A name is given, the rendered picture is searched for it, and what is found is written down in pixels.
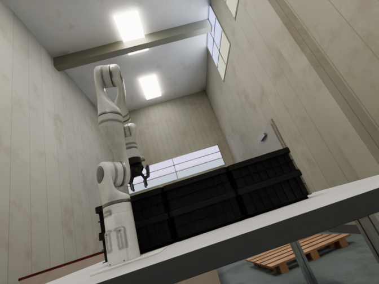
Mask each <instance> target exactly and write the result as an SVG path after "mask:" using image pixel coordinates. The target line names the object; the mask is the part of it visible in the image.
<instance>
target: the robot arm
mask: <svg viewBox="0 0 379 284"><path fill-rule="evenodd" d="M94 81H95V88H96V95H97V102H98V126H99V131H100V133H101V135H102V137H103V138H104V140H105V141H106V142H107V144H108V145H109V146H110V148H111V150H112V152H113V154H114V159H115V162H101V163H100V164H99V165H98V168H97V170H96V179H97V184H98V189H99V195H100V201H101V203H102V208H103V216H104V225H105V234H104V236H105V245H106V251H107V259H108V267H112V266H114V265H117V264H121V263H124V262H127V261H129V260H133V259H135V258H138V257H140V250H139V244H138V238H137V234H136V228H135V222H134V216H133V209H132V206H131V199H130V196H129V195H128V194H126V193H123V192H120V191H119V190H117V189H116V188H115V187H124V186H127V185H128V184H130V189H131V190H132V191H133V192H134V191H135V189H134V184H133V181H134V178H135V177H137V176H140V175H141V177H142V178H143V183H144V187H145V188H147V186H148V183H147V179H148V178H149V177H150V172H149V166H148V165H146V166H143V165H142V162H143V161H145V158H144V157H140V153H139V150H138V146H137V142H136V134H137V127H136V125H135V124H133V123H129V122H130V115H129V111H128V108H127V103H126V94H125V86H124V80H123V76H122V71H121V69H120V67H119V66H118V65H117V64H111V65H101V66H96V67H95V68H94ZM111 87H117V88H118V94H117V97H116V100H115V102H113V101H112V100H111V99H110V98H109V97H108V95H107V94H106V92H105V89H106V88H111ZM126 137H130V138H128V139H126V140H125V138H126ZM144 168H145V170H146V176H144V174H143V173H142V172H143V169H144Z"/></svg>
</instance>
